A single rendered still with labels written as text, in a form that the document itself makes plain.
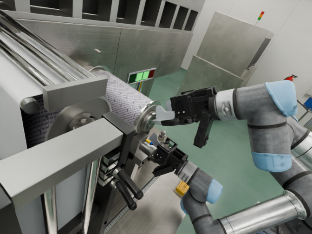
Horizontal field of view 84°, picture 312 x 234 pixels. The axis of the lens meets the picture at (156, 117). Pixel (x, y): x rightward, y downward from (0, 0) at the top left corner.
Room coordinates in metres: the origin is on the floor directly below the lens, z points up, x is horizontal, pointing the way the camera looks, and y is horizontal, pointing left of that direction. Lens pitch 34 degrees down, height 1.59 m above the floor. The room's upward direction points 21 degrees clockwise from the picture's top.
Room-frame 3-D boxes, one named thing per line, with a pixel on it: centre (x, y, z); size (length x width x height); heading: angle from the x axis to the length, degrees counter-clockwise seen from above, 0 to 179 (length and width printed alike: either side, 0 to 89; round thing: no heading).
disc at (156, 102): (0.48, 0.03, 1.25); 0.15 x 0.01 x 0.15; 156
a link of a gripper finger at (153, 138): (0.56, -0.02, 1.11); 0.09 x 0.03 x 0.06; 57
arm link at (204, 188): (0.42, -0.25, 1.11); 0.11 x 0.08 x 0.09; 66
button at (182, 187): (0.53, -0.25, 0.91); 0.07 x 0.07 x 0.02; 66
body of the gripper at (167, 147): (0.49, -0.11, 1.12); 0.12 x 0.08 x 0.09; 66
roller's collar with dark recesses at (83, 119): (0.25, 0.11, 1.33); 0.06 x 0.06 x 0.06; 66
